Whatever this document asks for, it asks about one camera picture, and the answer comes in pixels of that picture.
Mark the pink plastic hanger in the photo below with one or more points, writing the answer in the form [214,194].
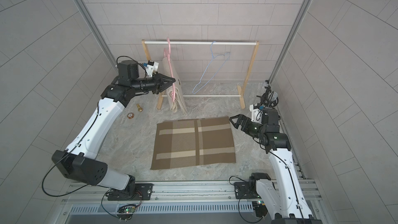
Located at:
[167,54]

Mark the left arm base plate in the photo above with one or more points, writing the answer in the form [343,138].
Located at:
[133,192]

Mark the circuit board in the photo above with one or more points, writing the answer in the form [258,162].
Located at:
[128,209]
[259,208]

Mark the aluminium mounting rail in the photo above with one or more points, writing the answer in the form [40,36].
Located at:
[186,191]

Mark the left circuit board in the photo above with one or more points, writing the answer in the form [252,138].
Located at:
[128,209]

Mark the brown plaid scarf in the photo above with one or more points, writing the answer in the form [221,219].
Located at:
[193,142]

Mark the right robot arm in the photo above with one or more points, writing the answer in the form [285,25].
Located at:
[286,204]

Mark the beige wool scarf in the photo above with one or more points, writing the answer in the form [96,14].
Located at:
[178,102]

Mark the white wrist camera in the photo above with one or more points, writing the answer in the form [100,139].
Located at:
[256,112]
[151,67]

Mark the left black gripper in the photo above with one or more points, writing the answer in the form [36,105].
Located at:
[157,84]

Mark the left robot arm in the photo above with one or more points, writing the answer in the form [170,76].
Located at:
[78,161]

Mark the wooden clothes rack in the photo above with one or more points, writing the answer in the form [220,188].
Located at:
[204,61]

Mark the right circuit board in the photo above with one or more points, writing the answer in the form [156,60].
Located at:
[259,208]

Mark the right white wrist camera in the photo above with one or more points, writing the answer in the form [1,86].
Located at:
[256,112]

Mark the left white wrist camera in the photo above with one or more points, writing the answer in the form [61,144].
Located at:
[151,67]

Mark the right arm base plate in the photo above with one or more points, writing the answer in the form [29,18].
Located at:
[243,191]

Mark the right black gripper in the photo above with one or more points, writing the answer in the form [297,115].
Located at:
[241,120]

